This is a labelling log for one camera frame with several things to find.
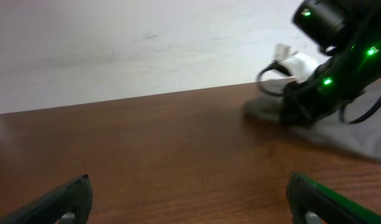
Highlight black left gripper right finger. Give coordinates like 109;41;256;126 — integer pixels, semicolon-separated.
286;172;381;224

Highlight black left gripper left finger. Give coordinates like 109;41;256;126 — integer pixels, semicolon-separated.
0;174;93;224

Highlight grey shorts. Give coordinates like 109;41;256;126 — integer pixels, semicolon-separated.
242;93;381;163

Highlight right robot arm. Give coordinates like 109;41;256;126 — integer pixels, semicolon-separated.
280;0;381;126

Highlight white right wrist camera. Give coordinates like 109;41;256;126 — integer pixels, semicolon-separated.
273;44;319;83

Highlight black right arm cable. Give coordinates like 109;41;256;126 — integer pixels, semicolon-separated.
256;60;381;125

